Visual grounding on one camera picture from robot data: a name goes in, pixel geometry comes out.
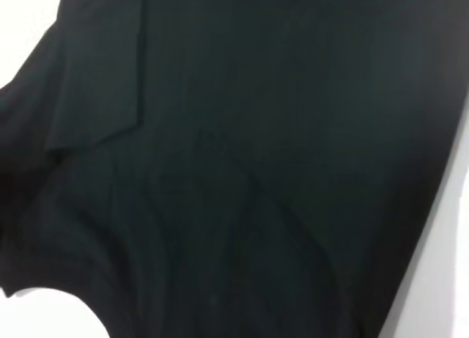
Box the black shirt with FREE print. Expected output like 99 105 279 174
0 0 469 338

